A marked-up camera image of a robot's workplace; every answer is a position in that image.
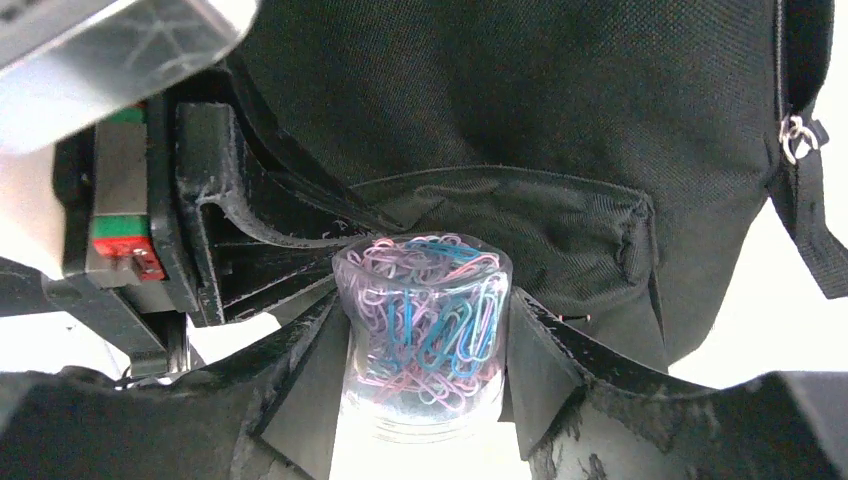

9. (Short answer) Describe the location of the clear box of clips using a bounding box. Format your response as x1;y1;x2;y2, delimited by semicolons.
332;232;513;444

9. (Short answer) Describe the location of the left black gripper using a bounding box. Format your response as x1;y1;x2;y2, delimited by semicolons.
42;66;404;378

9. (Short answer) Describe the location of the black student backpack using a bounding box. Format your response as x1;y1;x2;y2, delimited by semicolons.
236;1;847;370

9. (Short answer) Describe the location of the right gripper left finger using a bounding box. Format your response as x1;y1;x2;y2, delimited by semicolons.
1;293;348;479

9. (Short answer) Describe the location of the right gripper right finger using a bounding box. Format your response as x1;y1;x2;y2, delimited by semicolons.
506;289;847;479

